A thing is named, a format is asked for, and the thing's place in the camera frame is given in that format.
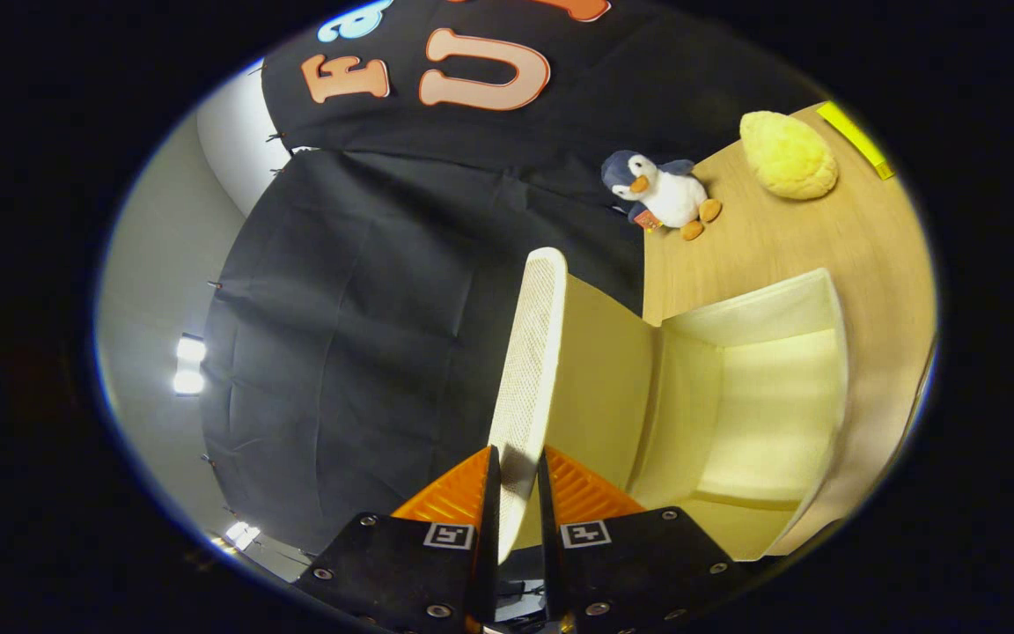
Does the penguin plush toy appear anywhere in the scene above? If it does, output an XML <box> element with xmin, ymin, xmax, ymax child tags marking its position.
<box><xmin>600</xmin><ymin>150</ymin><xmax>723</xmax><ymax>241</ymax></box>

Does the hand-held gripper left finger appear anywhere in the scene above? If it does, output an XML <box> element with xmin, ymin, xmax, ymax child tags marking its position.
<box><xmin>294</xmin><ymin>445</ymin><xmax>502</xmax><ymax>634</ymax></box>

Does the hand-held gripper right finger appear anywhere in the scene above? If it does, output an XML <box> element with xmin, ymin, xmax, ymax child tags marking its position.
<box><xmin>538</xmin><ymin>445</ymin><xmax>737</xmax><ymax>634</ymax></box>

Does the beige fabric storage box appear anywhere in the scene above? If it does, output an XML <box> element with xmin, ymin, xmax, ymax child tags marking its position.
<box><xmin>488</xmin><ymin>247</ymin><xmax>851</xmax><ymax>564</ymax></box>

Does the yellow book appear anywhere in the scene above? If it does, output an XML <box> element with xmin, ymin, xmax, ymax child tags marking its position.
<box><xmin>815</xmin><ymin>101</ymin><xmax>897</xmax><ymax>181</ymax></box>

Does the yellow round plush cushion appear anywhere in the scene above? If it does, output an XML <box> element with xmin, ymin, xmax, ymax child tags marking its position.
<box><xmin>739</xmin><ymin>110</ymin><xmax>839</xmax><ymax>201</ymax></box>

